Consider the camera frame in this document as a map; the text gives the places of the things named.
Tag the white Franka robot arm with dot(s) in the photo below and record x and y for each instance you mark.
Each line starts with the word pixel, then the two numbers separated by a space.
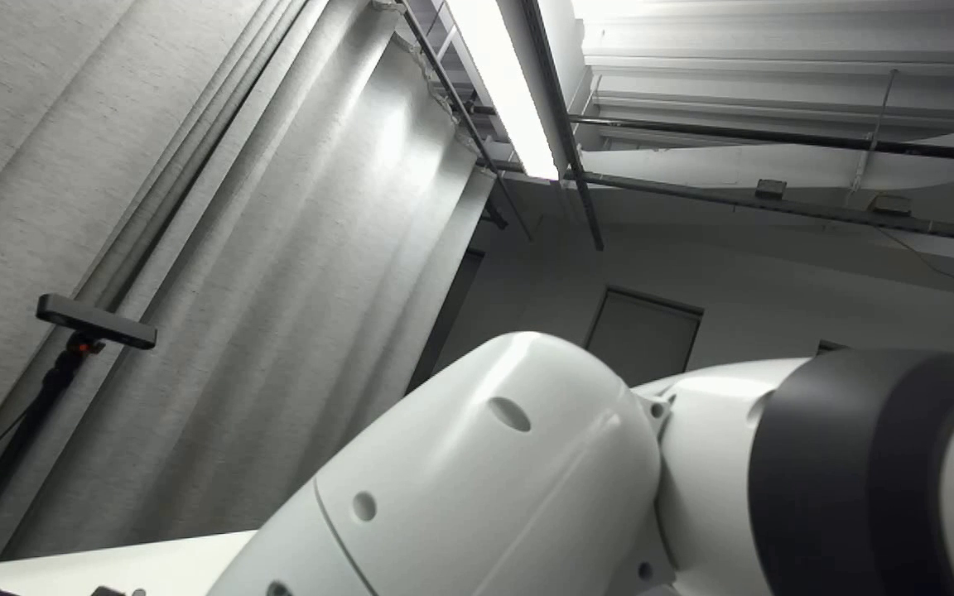
pixel 498 486

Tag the ceiling light fixture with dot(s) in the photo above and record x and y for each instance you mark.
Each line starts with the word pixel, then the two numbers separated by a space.
pixel 498 76

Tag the black ceiling pipe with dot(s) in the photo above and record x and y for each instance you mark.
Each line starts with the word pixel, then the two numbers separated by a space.
pixel 786 137

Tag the black camera stand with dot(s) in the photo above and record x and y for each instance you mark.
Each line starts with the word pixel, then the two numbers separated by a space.
pixel 92 318

